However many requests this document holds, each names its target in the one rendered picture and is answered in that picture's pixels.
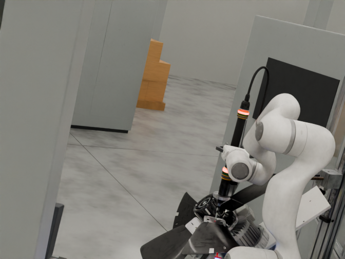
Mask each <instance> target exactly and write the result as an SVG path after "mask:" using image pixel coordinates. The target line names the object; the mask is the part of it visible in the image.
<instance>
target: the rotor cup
mask: <svg viewBox="0 0 345 259"><path fill-rule="evenodd" d="M205 201H207V202H206V203H205V204H203V203H204V202H205ZM217 207H218V203H217V199H216V198H215V197H213V194H209V195H207V196H205V197H204V198H203V199H201V200H200V201H199V202H198V203H197V204H196V205H195V207H194V209H193V211H194V213H195V214H196V215H197V216H198V218H199V219H200V220H201V222H203V218H204V216H211V217H215V216H216V212H217ZM205 209H207V210H208V211H209V212H210V215H209V214H208V213H207V211H206V210H205ZM225 211H226V209H224V208H222V207H219V211H218V214H217V217H216V218H219V219H223V220H225V226H226V227H227V228H228V227H229V226H230V225H231V224H232V223H233V221H234V220H235V217H236V215H235V214H234V212H233V211H232V212H231V211H227V212H225Z"/></svg>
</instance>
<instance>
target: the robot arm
mask: <svg viewBox="0 0 345 259"><path fill-rule="evenodd" d="M299 115H300V105H299V103H298V101H297V100H296V99H295V98H294V97H293V96H292V95H290V94H279V95H277V96H275V97H274V98H272V100H271V101H270V102H269V103H268V105H267V106H266V107H265V109H264V110H263V112H262V113H261V114H260V116H259V117H258V118H257V120H256V121H255V123H254V124H253V125H252V127H251V128H250V130H249V131H248V132H247V134H246V135H245V137H244V139H243V146H242V147H241V148H239V147H234V146H230V145H228V142H226V144H224V145H221V146H216V150H218V151H220V152H222V154H221V157H222V159H223V160H224V161H225V162H226V166H227V171H228V175H229V177H230V178H231V179H232V180H233V181H235V182H245V181H248V182H251V183H253V184H255V185H258V186H262V185H264V184H265V183H266V182H267V181H268V180H269V179H270V178H271V176H272V175H273V173H274V171H275V168H276V155H275V153H279V154H284V155H290V156H295V157H296V158H295V161H294V162H293V163H292V164H291V165H290V166H289V167H288V168H286V169H284V170H283V171H281V172H279V173H277V174H276V175H274V176H273V177H272V178H271V179H270V181H269V183H268V185H267V188H266V192H265V196H264V201H263V206H262V219H263V222H264V225H265V227H266V228H267V229H268V231H269V232H270V233H271V235H272V236H273V237H274V238H275V240H276V249H275V250H267V249H260V248H254V247H245V246H240V247H234V248H232V249H230V251H229V252H228V253H227V254H226V255H225V257H224V259H301V256H300V252H299V249H298V244H297V239H296V218H297V213H298V209H299V205H300V201H301V197H302V193H303V190H304V188H305V186H306V185H307V183H308V182H309V181H310V180H311V179H312V178H313V177H314V176H315V175H316V174H317V173H318V172H320V171H321V170H322V169H323V168H325V167H326V166H327V165H328V164H329V162H330V161H331V159H332V157H333V155H334V152H335V139H334V137H333V135H332V134H331V132H330V131H329V130H328V129H326V128H324V127H322V126H320V125H316V124H311V123H307V122H302V121H297V120H298V117H299ZM250 158H255V159H256V160H258V161H259V162H260V163H258V162H256V161H254V160H252V159H250Z"/></svg>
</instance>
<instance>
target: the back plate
mask: <svg viewBox="0 0 345 259"><path fill-rule="evenodd" d="M330 208H331V206H330V204H329V203H328V201H327V200H326V198H325V197H324V195H323V194H322V192H321V191H320V189H319V188H318V186H315V187H314V188H312V189H311V190H309V191H308V192H306V193H305V194H303V195H302V197H301V201H300V205H299V209H298V213H297V218H296V231H297V230H298V229H300V228H301V227H303V226H304V225H306V224H307V223H309V222H310V221H312V220H313V219H315V218H316V217H318V216H319V215H321V214H322V213H324V212H325V211H327V210H328V209H330ZM259 225H261V226H262V227H263V228H264V229H265V230H266V232H267V233H268V234H269V242H268V244H267V246H266V247H265V249H267V250H268V249H269V248H271V247H272V246H274V245H276V240H275V238H274V237H273V236H272V235H271V233H270V232H269V231H268V229H267V228H266V227H265V225H264V222H262V223H260V224H259Z"/></svg>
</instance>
